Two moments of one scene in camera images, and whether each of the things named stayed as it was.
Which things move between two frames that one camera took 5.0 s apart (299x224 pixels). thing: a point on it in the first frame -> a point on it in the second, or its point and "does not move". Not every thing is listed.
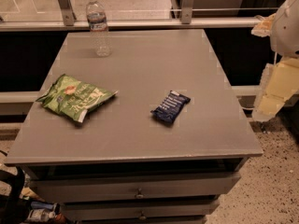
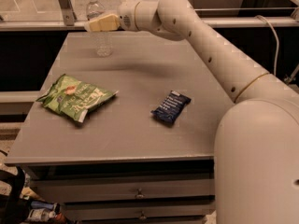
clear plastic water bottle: x=98 y=24 does not move
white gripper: x=287 y=28 -> x=126 y=15
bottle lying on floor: x=39 y=215 does not move
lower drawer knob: x=142 y=217 does not move
